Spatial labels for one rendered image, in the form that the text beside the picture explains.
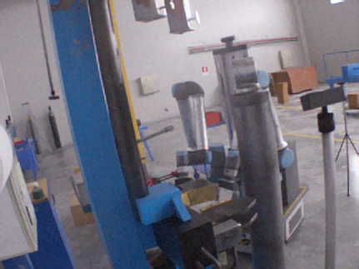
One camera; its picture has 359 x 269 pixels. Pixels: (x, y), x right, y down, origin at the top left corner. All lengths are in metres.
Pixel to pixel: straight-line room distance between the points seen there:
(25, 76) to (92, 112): 10.88
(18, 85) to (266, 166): 11.05
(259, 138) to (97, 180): 0.83
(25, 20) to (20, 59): 1.53
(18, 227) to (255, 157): 1.18
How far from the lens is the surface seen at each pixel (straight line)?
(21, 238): 1.08
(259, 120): 1.63
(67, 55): 1.31
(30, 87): 12.09
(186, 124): 2.64
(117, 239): 1.44
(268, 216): 1.80
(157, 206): 1.27
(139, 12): 1.32
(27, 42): 12.33
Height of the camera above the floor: 1.62
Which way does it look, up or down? 10 degrees down
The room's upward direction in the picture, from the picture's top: 11 degrees counter-clockwise
